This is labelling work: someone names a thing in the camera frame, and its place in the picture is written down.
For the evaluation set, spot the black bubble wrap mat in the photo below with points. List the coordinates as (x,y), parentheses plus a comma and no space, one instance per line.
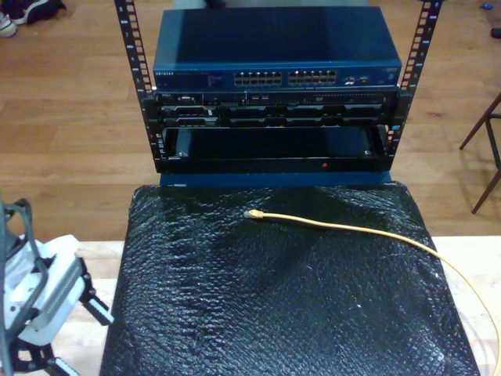
(274,293)

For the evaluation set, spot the blue flat rack unit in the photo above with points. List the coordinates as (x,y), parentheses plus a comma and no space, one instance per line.
(274,180)

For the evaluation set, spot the white sneaker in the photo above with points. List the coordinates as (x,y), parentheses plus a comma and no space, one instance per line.
(7,25)

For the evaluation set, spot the black rack server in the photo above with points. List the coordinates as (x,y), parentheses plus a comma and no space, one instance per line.
(274,109)

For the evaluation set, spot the dark sneaker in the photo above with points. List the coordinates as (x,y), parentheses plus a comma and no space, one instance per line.
(39,9)

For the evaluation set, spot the dark wooden chair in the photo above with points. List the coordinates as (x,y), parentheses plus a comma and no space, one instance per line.
(489,129)

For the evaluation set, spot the small blue floor object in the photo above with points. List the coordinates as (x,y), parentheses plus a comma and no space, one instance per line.
(486,6)

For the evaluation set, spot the black perforated rack post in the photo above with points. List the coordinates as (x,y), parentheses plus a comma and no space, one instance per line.
(131,39)
(422,39)

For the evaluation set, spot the blue network switch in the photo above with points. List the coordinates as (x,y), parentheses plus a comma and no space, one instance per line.
(274,39)

